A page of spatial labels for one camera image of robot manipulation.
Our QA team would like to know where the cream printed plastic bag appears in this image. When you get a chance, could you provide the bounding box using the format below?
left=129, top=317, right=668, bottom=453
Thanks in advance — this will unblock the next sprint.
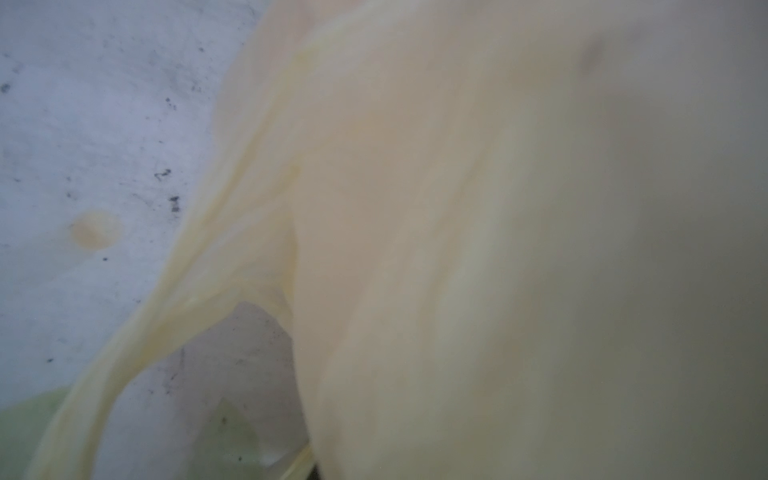
left=27, top=1, right=767, bottom=479

